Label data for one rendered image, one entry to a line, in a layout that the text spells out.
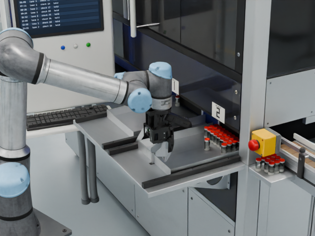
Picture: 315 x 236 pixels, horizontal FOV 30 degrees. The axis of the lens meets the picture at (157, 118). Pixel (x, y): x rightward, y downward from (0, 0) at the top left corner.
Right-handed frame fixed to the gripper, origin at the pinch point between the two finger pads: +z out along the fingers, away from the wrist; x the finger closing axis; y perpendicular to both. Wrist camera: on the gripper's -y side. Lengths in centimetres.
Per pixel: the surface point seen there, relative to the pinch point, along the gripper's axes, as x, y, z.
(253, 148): 19.6, -23.3, -6.5
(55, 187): -153, -5, 93
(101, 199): -125, -25, 93
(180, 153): -8.2, -10.7, 4.8
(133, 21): -65, -20, -32
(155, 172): -0.4, 4.4, 5.1
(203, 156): -2.0, -16.9, 4.7
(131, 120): -45.4, -8.2, 4.9
